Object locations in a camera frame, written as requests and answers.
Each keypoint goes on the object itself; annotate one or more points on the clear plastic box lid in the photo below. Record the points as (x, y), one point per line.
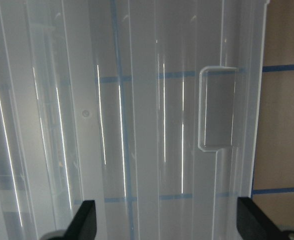
(148, 107)

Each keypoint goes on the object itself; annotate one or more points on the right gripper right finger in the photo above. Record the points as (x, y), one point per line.
(253, 224)

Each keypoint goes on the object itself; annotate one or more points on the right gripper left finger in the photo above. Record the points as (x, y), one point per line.
(82, 227)

